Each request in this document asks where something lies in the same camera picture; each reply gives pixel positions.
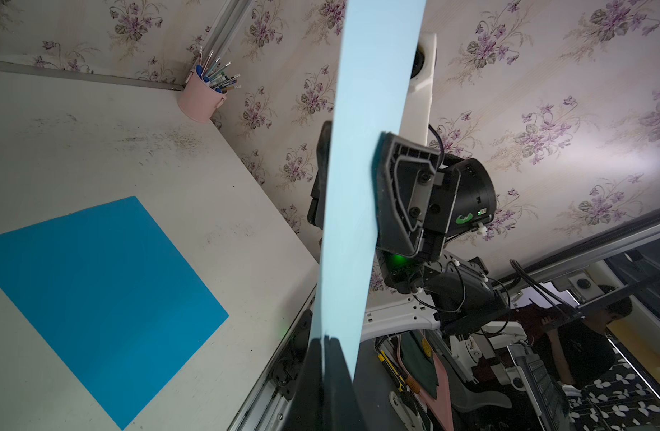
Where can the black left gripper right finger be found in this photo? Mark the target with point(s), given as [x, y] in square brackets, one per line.
[341, 411]

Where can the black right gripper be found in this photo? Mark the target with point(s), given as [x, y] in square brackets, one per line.
[418, 211]

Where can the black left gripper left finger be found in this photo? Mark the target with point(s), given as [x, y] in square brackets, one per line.
[306, 409]

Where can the light blue paper sheet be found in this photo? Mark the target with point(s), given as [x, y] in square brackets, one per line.
[376, 59]

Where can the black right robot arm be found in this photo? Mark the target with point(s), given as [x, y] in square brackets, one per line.
[458, 294]

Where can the pink pen cup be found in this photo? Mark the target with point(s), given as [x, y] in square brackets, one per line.
[198, 101]

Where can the pens in cup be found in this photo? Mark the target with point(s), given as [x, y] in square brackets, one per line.
[215, 73]

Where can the dark blue paper sheet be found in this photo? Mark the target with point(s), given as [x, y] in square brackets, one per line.
[113, 297]

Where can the aluminium mounting rail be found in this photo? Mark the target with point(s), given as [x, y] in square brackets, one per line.
[266, 407]

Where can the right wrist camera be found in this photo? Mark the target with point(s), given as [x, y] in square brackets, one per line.
[416, 115]

